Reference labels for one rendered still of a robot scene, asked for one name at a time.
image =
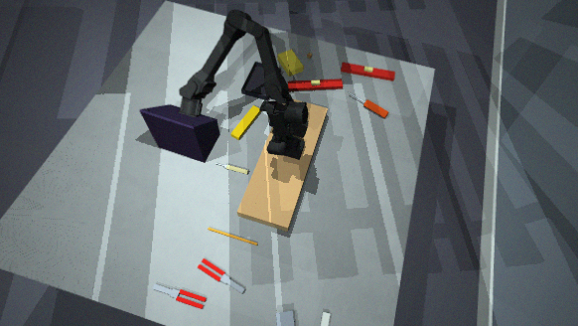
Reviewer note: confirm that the tan rectangular floor panel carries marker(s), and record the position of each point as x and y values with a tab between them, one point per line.
275	186

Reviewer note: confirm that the red spirit level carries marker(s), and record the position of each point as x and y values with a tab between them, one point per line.
315	85
368	72

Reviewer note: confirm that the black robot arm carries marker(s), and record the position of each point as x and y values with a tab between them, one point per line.
236	25

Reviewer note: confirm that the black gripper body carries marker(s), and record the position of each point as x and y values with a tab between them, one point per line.
279	146

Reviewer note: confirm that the orange-handled awl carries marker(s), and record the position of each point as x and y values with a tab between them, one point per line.
373	107

